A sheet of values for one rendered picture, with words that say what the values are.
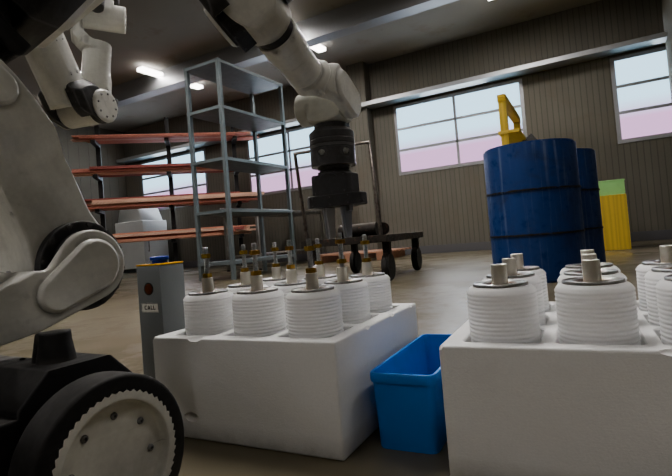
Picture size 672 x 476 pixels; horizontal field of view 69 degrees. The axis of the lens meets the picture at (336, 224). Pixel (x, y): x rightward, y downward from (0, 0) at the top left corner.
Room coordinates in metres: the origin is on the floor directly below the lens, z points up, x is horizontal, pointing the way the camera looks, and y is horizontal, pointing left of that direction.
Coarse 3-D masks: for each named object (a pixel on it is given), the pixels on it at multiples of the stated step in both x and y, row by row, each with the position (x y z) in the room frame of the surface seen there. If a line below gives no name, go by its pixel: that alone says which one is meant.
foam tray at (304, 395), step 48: (192, 336) 0.90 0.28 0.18; (240, 336) 0.86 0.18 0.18; (288, 336) 0.87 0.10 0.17; (336, 336) 0.79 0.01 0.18; (384, 336) 0.92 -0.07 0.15; (192, 384) 0.89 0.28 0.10; (240, 384) 0.84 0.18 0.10; (288, 384) 0.79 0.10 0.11; (336, 384) 0.75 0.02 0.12; (192, 432) 0.89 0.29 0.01; (240, 432) 0.84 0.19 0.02; (288, 432) 0.79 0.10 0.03; (336, 432) 0.75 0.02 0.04
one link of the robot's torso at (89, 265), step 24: (72, 240) 0.74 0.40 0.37; (96, 240) 0.77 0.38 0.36; (72, 264) 0.73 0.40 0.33; (96, 264) 0.77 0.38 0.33; (120, 264) 0.81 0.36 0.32; (0, 288) 0.67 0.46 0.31; (24, 288) 0.68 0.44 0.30; (48, 288) 0.70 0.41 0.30; (72, 288) 0.73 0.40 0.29; (96, 288) 0.76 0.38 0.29; (0, 312) 0.67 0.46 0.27; (24, 312) 0.69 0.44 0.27; (48, 312) 0.70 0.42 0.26; (72, 312) 0.74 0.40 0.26; (0, 336) 0.67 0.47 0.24; (24, 336) 0.69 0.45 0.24
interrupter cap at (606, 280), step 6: (606, 276) 0.67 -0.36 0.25; (612, 276) 0.67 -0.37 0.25; (564, 282) 0.66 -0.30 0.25; (570, 282) 0.64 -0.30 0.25; (576, 282) 0.64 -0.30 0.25; (582, 282) 0.63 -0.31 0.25; (588, 282) 0.63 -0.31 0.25; (594, 282) 0.62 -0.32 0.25; (600, 282) 0.62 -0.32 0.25; (606, 282) 0.62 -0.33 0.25; (612, 282) 0.62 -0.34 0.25; (618, 282) 0.62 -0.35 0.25
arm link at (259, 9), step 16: (240, 0) 0.72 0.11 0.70; (256, 0) 0.72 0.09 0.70; (272, 0) 0.72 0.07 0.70; (224, 16) 0.73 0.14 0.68; (240, 16) 0.73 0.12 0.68; (256, 16) 0.73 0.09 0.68; (272, 16) 0.73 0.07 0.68; (288, 16) 0.76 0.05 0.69; (240, 32) 0.74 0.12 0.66; (256, 32) 0.74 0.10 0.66; (272, 32) 0.75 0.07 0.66; (288, 32) 0.76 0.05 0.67; (272, 48) 0.77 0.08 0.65; (288, 48) 0.78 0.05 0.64; (304, 48) 0.80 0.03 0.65; (272, 64) 0.82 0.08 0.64; (288, 64) 0.80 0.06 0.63; (304, 64) 0.82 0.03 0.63; (320, 64) 0.86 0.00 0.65; (288, 80) 0.85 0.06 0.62; (304, 80) 0.84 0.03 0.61
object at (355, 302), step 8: (344, 288) 0.91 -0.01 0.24; (352, 288) 0.91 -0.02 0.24; (360, 288) 0.92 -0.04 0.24; (344, 296) 0.91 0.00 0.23; (352, 296) 0.91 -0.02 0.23; (360, 296) 0.92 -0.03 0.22; (368, 296) 0.95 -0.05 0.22; (344, 304) 0.91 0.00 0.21; (352, 304) 0.91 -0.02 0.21; (360, 304) 0.92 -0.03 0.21; (368, 304) 0.94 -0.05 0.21; (344, 312) 0.91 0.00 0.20; (352, 312) 0.91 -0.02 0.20; (360, 312) 0.92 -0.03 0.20; (368, 312) 0.94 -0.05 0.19; (344, 320) 0.91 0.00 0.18; (352, 320) 0.91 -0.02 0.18; (360, 320) 0.92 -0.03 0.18
